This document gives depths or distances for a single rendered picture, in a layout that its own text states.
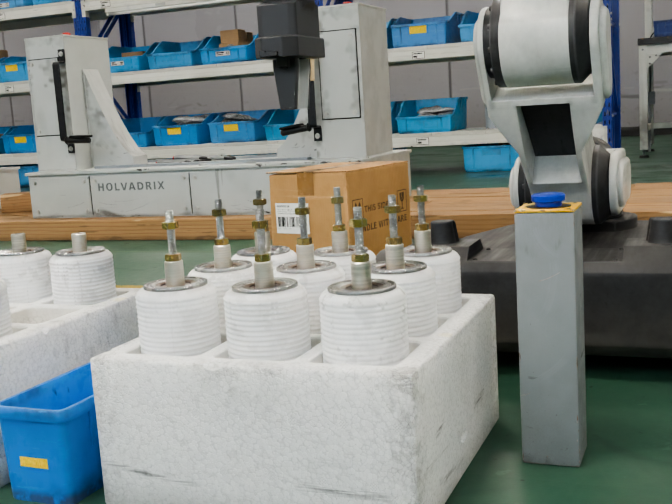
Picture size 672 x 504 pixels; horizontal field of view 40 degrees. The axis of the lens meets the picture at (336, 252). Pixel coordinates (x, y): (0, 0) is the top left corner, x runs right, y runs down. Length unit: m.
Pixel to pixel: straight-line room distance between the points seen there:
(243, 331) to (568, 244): 0.39
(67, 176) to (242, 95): 6.83
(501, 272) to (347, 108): 1.86
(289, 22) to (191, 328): 0.37
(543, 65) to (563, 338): 0.48
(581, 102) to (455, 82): 8.17
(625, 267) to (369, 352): 0.59
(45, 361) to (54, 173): 2.57
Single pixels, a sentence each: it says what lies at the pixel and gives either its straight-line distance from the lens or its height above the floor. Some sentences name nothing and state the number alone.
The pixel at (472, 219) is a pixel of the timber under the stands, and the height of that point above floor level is 0.06.
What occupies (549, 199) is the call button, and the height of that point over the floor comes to 0.32.
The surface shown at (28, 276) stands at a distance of 1.52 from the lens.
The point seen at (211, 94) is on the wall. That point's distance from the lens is 10.72.
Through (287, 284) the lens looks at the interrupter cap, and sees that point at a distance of 1.04.
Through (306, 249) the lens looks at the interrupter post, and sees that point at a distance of 1.15.
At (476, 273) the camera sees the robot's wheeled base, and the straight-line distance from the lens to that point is 1.49.
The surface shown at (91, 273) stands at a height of 0.22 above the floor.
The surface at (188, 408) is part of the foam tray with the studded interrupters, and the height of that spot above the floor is 0.13.
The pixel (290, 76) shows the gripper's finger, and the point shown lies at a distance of 1.12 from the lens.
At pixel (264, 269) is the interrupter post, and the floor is 0.27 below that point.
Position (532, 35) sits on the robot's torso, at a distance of 1.44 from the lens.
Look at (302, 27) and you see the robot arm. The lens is 1.12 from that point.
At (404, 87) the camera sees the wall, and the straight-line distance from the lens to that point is 9.80.
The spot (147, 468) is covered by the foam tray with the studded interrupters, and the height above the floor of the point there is 0.05.
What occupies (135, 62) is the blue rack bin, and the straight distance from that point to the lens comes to 6.82.
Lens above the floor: 0.45
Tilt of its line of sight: 9 degrees down
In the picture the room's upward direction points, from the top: 4 degrees counter-clockwise
